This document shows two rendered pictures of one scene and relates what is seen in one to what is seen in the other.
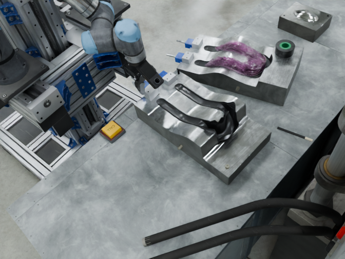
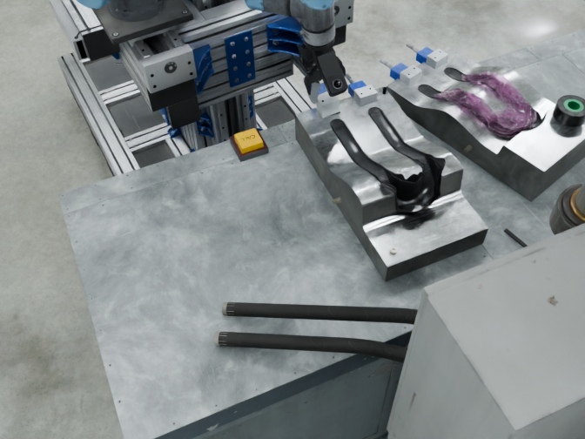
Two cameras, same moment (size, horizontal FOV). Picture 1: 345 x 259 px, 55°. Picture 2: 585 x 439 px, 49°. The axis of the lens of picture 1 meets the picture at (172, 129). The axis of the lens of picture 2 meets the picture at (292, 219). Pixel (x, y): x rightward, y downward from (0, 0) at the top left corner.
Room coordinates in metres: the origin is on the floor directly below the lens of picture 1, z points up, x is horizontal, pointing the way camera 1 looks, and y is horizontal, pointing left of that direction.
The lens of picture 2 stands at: (-0.25, -0.17, 2.01)
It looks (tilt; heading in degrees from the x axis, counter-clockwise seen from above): 52 degrees down; 15
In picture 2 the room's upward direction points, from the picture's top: 2 degrees counter-clockwise
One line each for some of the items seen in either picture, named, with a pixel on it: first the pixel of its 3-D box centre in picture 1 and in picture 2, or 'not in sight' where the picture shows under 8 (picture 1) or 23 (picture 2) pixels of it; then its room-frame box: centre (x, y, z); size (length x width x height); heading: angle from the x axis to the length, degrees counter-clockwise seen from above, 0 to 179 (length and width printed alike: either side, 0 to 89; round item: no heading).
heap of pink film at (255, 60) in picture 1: (237, 56); (489, 97); (1.10, -0.34, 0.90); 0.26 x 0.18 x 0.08; 54
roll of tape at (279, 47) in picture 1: (284, 48); (571, 111); (1.06, -0.54, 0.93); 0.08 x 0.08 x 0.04
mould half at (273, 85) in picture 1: (237, 62); (488, 110); (1.11, -0.35, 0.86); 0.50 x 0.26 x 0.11; 54
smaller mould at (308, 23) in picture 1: (304, 21); not in sight; (1.32, -0.74, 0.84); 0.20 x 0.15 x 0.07; 37
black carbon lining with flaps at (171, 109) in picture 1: (197, 107); (387, 149); (0.84, -0.11, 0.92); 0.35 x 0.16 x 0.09; 37
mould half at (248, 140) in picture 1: (199, 118); (385, 169); (0.82, -0.11, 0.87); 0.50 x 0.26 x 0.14; 37
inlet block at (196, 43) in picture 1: (188, 43); (423, 55); (1.30, -0.16, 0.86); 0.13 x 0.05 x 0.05; 54
